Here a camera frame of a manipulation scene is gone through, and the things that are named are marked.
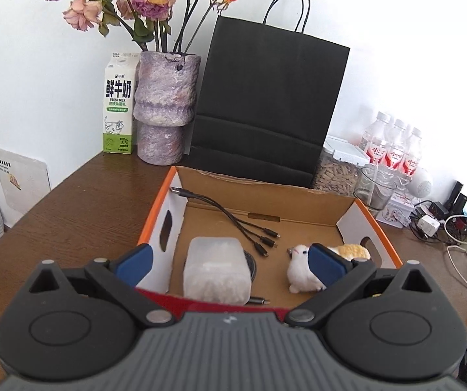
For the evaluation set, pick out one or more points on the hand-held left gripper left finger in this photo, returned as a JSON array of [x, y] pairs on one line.
[[135, 262]]

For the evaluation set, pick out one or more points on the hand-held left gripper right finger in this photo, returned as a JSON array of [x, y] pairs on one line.
[[327, 264]]

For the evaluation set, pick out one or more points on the yellow white plush toy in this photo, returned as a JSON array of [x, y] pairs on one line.
[[298, 271]]

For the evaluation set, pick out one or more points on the translucent plastic box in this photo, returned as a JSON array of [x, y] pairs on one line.
[[217, 269]]

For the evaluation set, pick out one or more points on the red orange cardboard box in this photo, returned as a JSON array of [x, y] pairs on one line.
[[225, 220]]

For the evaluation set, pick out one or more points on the clear container of seeds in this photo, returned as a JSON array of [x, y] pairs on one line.
[[335, 175]]

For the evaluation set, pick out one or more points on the clear glass cup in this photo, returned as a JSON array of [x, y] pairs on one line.
[[374, 195]]

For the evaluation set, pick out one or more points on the white floral tin box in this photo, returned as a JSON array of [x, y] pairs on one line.
[[396, 211]]

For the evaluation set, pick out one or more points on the white charger plug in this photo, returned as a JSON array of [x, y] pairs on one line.
[[429, 225]]

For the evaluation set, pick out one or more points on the black power adapter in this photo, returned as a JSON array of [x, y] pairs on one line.
[[437, 208]]

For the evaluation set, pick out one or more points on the black upright device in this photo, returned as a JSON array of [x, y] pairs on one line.
[[456, 197]]

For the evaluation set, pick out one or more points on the white round speaker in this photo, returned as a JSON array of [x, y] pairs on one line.
[[420, 183]]

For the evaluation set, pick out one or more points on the red label water bottle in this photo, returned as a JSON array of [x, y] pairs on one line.
[[376, 142], [396, 150], [413, 157]]

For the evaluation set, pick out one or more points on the white paper envelope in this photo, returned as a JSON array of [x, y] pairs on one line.
[[23, 187]]

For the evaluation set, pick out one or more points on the white green milk carton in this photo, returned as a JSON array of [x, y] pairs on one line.
[[119, 102]]

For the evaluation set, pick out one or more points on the purple textured vase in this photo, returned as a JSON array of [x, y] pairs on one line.
[[164, 102]]

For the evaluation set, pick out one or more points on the black paper bag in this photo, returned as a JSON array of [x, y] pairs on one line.
[[266, 102]]

